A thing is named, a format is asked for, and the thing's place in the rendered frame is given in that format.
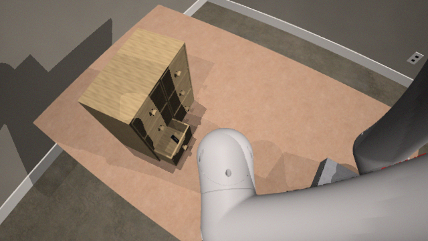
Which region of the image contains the small wooden chest of drawers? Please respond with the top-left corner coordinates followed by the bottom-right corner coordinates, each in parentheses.
top-left (78, 28), bottom-right (193, 161)

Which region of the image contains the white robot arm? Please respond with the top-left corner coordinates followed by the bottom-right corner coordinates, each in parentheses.
top-left (197, 59), bottom-right (428, 241)

